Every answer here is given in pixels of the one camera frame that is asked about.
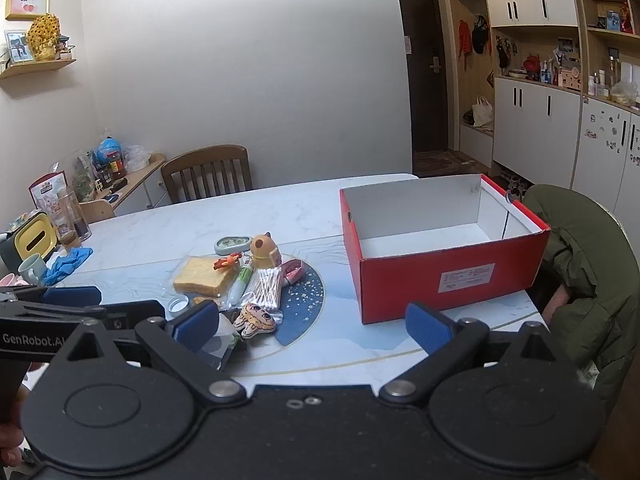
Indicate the light blue table mat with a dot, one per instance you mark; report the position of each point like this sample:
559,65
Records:
330,340

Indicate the striped tan plush charm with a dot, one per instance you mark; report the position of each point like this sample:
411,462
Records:
255,321

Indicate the crumpled plastic bag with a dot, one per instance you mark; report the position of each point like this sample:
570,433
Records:
624,94

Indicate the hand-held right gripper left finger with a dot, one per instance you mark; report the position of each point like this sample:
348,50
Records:
197,325

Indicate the gold flower ornament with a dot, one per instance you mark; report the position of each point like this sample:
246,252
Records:
44,35

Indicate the wooden open shelf unit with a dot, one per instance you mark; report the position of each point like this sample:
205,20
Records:
582,35

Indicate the pink labelled packet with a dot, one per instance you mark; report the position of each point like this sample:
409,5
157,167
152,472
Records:
292,271

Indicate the tall drinking glass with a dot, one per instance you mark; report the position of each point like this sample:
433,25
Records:
72,215

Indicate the pale green mug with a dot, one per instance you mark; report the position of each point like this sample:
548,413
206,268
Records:
32,267

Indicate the cotton swab packet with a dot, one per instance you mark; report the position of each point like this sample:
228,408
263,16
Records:
265,285

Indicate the stickered white cabinets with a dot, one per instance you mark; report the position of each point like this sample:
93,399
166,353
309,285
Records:
600,160

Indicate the small red bag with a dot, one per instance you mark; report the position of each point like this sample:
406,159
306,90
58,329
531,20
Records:
531,65

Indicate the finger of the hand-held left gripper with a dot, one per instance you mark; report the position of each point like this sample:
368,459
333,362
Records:
135,312
70,296

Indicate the dark entrance door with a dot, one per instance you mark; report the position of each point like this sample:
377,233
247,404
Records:
422,100

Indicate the orange red small toy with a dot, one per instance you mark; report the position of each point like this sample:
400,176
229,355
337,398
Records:
227,262

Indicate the white base cabinets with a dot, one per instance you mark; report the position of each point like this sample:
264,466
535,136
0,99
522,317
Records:
530,125

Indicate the small photo frame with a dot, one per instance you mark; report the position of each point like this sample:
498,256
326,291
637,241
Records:
19,47

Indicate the patterned door mat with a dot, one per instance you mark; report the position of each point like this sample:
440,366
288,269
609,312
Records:
440,162

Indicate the wooden wall shelf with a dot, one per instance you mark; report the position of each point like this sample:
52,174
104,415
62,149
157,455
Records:
45,66

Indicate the row of shoes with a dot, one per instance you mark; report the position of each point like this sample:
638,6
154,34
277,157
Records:
515,182

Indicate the paper note on door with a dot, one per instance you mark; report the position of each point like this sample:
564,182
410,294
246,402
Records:
408,45

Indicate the blue cloth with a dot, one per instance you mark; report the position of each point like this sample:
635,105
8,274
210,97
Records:
65,265

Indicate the red jar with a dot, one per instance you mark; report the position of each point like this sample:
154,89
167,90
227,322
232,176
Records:
117,167

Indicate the red hanging coat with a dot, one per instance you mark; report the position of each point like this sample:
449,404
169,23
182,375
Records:
465,42

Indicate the yellow green tissue box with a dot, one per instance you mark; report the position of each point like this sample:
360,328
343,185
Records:
35,237

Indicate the bagged bread slice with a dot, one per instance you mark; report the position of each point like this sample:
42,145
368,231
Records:
200,277

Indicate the green round tin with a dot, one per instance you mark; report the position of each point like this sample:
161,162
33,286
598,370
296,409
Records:
231,245

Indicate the white bench cabinet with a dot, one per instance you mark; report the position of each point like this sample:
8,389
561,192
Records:
475,145

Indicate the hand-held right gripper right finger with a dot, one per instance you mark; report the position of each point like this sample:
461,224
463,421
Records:
425,327

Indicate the green white tube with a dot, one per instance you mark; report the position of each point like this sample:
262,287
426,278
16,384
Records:
242,280

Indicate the olive green jacket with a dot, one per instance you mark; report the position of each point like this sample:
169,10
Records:
585,260

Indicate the orange capybara toy figure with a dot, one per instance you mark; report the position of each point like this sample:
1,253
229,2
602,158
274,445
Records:
264,252

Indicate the clear plastic bag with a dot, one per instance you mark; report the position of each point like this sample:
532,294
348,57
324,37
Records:
136,157

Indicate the white side cabinet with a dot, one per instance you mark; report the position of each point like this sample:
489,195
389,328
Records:
145,185

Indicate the white tote bag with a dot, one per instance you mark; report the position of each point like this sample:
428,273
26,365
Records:
482,112

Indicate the person's left hand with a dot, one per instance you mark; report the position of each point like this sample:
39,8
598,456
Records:
10,445

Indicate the black hanging bag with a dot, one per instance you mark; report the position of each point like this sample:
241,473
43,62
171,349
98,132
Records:
480,35

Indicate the brown wooden chair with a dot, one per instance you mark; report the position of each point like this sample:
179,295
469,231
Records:
205,157

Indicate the red printed card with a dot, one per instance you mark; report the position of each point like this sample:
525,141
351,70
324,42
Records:
47,190

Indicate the red cardboard shoe box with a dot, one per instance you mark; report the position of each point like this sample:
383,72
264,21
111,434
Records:
400,280

